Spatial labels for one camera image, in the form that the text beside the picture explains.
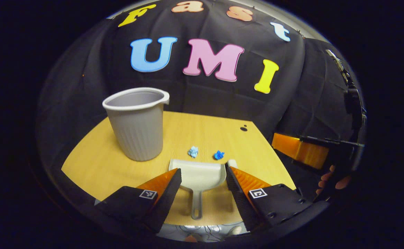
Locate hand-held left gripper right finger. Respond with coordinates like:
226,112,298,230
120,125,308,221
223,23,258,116
226,166,313,231

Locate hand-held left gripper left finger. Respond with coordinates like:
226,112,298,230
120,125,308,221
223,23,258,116
95,168,182,233

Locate grey plastic dustpan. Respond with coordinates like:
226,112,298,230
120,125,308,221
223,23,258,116
168,159,227,220

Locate grey ribbed garbage bin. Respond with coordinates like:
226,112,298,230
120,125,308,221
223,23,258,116
102,87,170,162

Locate wooden desktop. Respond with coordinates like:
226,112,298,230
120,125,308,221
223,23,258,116
61,111,296,227

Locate person's patterned clothing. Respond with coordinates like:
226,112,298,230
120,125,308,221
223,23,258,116
157,223,247,242

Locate black metal stand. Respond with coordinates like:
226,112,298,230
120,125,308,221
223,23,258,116
326,49,367,139

